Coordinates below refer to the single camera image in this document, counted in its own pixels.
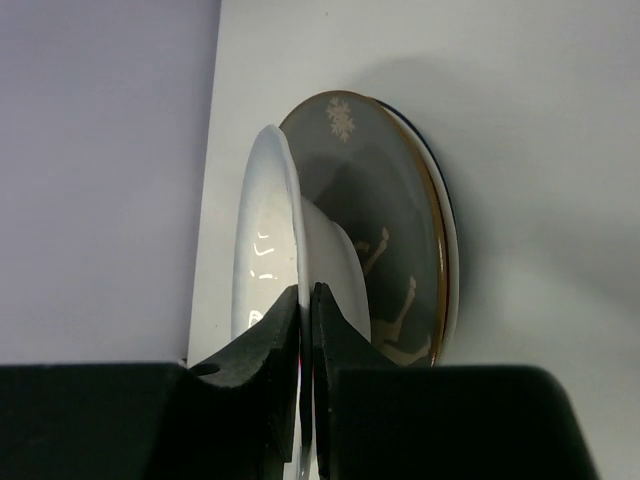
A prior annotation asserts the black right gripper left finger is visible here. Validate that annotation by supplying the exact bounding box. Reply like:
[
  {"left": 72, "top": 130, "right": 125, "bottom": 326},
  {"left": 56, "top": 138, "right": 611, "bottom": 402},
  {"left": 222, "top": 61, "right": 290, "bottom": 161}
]
[{"left": 1, "top": 287, "right": 300, "bottom": 479}]

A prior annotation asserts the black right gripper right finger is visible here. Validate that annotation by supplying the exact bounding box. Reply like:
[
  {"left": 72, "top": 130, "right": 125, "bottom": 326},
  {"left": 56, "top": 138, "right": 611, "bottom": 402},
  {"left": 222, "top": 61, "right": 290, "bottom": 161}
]
[{"left": 311, "top": 283, "right": 598, "bottom": 479}]

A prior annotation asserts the pale blue-grey plate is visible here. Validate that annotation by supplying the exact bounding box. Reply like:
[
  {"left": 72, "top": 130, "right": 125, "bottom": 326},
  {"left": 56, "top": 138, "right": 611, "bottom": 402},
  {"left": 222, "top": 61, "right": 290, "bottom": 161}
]
[{"left": 231, "top": 125, "right": 371, "bottom": 479}]

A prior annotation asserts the dark green marbled plate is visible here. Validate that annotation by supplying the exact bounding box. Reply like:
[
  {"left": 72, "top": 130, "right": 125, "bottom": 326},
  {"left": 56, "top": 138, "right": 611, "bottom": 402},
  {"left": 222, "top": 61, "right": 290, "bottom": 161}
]
[{"left": 280, "top": 90, "right": 449, "bottom": 366}]

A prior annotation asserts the light green plate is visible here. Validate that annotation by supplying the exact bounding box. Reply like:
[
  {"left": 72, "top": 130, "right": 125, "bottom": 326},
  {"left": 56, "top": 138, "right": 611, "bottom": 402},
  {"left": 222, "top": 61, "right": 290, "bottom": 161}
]
[{"left": 377, "top": 99, "right": 460, "bottom": 354}]

